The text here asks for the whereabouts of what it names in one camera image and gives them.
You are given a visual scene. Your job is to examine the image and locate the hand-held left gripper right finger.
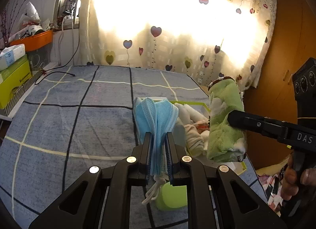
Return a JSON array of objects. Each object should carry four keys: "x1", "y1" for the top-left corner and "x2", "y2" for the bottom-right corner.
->
[{"x1": 165, "y1": 132, "x2": 288, "y2": 229}]

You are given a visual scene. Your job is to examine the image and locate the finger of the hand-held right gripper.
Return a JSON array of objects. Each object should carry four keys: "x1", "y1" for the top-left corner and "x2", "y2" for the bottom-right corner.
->
[{"x1": 227, "y1": 110, "x2": 289, "y2": 143}]

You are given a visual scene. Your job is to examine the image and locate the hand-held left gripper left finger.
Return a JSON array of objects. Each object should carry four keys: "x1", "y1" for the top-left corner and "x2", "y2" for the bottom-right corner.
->
[{"x1": 29, "y1": 132, "x2": 152, "y2": 229}]

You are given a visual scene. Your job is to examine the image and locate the green towel with striped trim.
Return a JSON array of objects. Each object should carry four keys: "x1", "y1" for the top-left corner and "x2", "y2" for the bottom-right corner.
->
[{"x1": 207, "y1": 76, "x2": 247, "y2": 163}]

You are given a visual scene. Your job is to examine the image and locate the beige sock red stripe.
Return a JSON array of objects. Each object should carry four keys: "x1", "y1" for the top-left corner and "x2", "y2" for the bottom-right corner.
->
[{"x1": 185, "y1": 124, "x2": 210, "y2": 157}]

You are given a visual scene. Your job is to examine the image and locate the blue face mask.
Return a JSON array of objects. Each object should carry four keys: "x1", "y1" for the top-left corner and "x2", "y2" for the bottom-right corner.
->
[{"x1": 133, "y1": 97, "x2": 185, "y2": 205}]

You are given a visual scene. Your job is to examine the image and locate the grey cloth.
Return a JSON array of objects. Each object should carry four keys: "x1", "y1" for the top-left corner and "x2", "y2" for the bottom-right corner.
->
[{"x1": 175, "y1": 103, "x2": 190, "y2": 126}]

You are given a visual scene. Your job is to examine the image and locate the clear red snack packet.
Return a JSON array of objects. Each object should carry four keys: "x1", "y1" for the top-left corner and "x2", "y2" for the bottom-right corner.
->
[{"x1": 194, "y1": 121, "x2": 210, "y2": 131}]

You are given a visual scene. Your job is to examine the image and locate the green-edged white cardboard box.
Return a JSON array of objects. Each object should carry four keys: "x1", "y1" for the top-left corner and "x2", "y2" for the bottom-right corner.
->
[{"x1": 170, "y1": 101, "x2": 247, "y2": 176}]

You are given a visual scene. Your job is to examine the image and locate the white towel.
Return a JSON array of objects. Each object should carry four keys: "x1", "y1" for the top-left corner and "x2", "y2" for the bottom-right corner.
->
[{"x1": 189, "y1": 106, "x2": 206, "y2": 122}]

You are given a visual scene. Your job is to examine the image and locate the person's right hand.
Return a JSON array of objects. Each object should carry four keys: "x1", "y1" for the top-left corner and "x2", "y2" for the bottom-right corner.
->
[{"x1": 281, "y1": 156, "x2": 316, "y2": 201}]

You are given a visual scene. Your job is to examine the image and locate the green plastic container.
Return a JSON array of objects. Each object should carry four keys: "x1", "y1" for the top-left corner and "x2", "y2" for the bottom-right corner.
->
[{"x1": 155, "y1": 182, "x2": 188, "y2": 212}]

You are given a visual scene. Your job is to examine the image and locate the pink patterned quilt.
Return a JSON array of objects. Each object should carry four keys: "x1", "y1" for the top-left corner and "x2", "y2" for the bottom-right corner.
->
[{"x1": 257, "y1": 170, "x2": 284, "y2": 210}]

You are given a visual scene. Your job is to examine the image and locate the heart print curtain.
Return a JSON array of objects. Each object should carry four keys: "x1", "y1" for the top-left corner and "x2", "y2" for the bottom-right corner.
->
[{"x1": 75, "y1": 0, "x2": 278, "y2": 90}]

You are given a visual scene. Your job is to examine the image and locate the black white striped tray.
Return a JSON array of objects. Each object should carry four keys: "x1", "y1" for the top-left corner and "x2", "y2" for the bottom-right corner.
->
[{"x1": 0, "y1": 71, "x2": 45, "y2": 117}]

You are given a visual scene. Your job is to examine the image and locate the clear plastic storage box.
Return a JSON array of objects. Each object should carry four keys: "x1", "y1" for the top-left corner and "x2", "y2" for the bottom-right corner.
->
[{"x1": 27, "y1": 44, "x2": 53, "y2": 68}]

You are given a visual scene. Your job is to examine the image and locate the lime green cardboard box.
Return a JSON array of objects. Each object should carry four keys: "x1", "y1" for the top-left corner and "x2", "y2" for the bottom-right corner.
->
[{"x1": 0, "y1": 60, "x2": 32, "y2": 109}]

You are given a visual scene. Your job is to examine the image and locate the pale green flat box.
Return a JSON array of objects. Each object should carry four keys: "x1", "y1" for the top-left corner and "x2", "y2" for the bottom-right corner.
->
[{"x1": 0, "y1": 54, "x2": 29, "y2": 85}]

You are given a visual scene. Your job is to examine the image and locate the orange plastic tray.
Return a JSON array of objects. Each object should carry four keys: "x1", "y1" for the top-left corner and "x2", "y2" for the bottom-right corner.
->
[{"x1": 10, "y1": 30, "x2": 54, "y2": 52}]

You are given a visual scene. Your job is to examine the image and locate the black silver appliance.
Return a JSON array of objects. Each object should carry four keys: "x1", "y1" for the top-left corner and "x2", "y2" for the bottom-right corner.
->
[{"x1": 61, "y1": 0, "x2": 79, "y2": 16}]

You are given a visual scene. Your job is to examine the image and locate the white blue tissue pack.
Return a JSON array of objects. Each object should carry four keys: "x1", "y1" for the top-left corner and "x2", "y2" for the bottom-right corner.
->
[{"x1": 0, "y1": 44, "x2": 26, "y2": 70}]

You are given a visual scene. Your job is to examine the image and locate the pile of white bags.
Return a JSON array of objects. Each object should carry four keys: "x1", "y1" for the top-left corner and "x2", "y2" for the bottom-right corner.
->
[{"x1": 8, "y1": 2, "x2": 53, "y2": 43}]

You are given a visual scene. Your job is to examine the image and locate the pink flower branches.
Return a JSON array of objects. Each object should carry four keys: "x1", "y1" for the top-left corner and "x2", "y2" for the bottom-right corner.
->
[{"x1": 0, "y1": 9, "x2": 13, "y2": 44}]

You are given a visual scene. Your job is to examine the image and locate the black cable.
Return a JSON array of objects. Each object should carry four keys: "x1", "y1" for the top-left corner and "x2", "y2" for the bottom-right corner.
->
[{"x1": 35, "y1": 28, "x2": 81, "y2": 85}]

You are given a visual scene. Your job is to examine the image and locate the white cable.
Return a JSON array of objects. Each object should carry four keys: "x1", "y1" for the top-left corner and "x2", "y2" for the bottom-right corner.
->
[{"x1": 58, "y1": 16, "x2": 74, "y2": 67}]

